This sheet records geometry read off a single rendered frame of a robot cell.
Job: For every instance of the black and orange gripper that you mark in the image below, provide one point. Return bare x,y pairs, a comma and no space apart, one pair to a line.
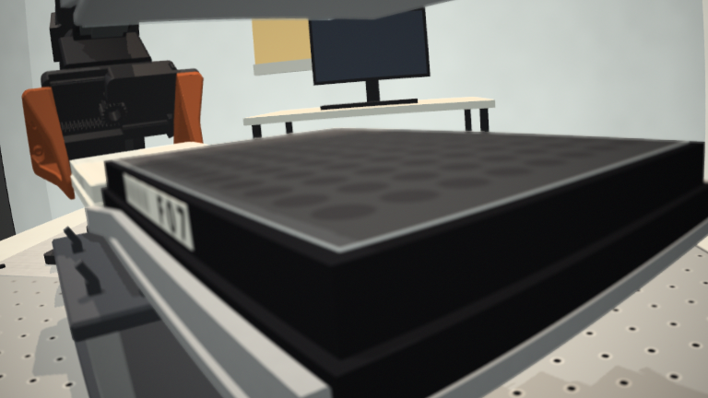
91,121

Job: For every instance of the black microplate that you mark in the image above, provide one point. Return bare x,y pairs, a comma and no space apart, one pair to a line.
393,263

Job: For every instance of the grey shelf rack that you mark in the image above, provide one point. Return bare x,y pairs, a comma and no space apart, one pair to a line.
237,359

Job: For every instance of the white microplate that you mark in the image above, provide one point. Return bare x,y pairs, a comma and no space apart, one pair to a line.
88,174

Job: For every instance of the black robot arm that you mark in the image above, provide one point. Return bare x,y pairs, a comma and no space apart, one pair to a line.
86,51

